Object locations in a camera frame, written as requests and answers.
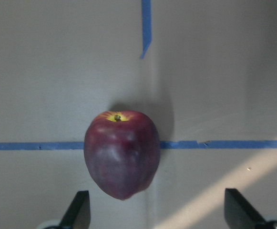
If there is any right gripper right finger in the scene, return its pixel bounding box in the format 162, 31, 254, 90
224, 188, 272, 229

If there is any dark red apple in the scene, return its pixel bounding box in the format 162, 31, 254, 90
84, 111, 160, 200

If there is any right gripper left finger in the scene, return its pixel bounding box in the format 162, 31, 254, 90
58, 190, 91, 229

